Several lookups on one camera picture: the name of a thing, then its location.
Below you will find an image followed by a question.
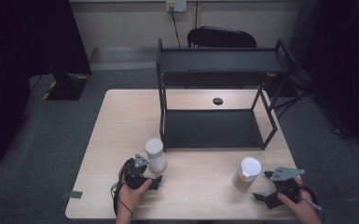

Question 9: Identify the person's left hand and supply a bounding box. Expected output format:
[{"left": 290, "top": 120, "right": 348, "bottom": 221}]
[{"left": 117, "top": 178, "right": 154, "bottom": 216}]

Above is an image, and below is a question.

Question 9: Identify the black curtain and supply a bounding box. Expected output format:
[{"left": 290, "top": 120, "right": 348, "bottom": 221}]
[
  {"left": 301, "top": 0, "right": 359, "bottom": 162},
  {"left": 0, "top": 0, "right": 92, "bottom": 172}
]

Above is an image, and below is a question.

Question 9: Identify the black stand base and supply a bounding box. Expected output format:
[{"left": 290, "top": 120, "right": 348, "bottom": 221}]
[{"left": 41, "top": 73, "right": 90, "bottom": 102}]

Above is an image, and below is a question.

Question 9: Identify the silver cable plug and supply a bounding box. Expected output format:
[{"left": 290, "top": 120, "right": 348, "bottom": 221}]
[{"left": 302, "top": 199, "right": 323, "bottom": 212}]

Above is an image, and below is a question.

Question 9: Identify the person's right hand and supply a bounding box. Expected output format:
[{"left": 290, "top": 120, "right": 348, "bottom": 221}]
[{"left": 276, "top": 175, "right": 324, "bottom": 224}]

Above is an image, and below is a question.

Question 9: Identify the grey tape piece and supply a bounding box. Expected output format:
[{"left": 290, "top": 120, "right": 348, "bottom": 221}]
[{"left": 61, "top": 190, "right": 84, "bottom": 200}]

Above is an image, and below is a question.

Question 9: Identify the hand-held gripper cable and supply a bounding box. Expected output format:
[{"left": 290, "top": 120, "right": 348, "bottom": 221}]
[
  {"left": 297, "top": 183, "right": 322, "bottom": 208},
  {"left": 110, "top": 167, "right": 134, "bottom": 218}
]

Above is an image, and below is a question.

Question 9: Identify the black chair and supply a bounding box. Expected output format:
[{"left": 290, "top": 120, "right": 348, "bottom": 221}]
[{"left": 186, "top": 25, "right": 257, "bottom": 49}]

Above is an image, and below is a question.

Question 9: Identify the left hand-held gripper cable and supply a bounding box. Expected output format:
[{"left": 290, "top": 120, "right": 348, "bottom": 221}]
[{"left": 110, "top": 167, "right": 134, "bottom": 218}]

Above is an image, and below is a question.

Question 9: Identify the black metal two-tier shelf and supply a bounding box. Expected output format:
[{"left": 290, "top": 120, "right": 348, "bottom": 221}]
[{"left": 156, "top": 37, "right": 297, "bottom": 152}]

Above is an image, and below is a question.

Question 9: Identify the right hand-held gripper cable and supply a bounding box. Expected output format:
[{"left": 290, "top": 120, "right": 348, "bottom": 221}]
[{"left": 297, "top": 183, "right": 322, "bottom": 208}]

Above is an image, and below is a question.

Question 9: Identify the clear jar with white contents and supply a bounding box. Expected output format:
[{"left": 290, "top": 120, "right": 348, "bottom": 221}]
[{"left": 145, "top": 137, "right": 168, "bottom": 175}]

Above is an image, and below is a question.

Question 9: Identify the black wall power cable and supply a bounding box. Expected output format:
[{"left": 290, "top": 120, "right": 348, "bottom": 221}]
[{"left": 169, "top": 7, "right": 182, "bottom": 49}]

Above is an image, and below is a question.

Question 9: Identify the white wall socket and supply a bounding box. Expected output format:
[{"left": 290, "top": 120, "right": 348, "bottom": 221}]
[{"left": 165, "top": 0, "right": 187, "bottom": 13}]

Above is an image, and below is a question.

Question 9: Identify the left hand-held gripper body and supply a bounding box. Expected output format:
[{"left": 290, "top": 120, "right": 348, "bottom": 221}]
[{"left": 122, "top": 152, "right": 153, "bottom": 190}]

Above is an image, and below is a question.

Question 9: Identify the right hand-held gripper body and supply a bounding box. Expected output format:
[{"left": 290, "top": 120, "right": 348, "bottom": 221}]
[{"left": 269, "top": 167, "right": 306, "bottom": 205}]

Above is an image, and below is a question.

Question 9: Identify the clear jar with brown contents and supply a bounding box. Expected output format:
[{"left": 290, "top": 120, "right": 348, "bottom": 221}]
[{"left": 232, "top": 156, "right": 262, "bottom": 192}]

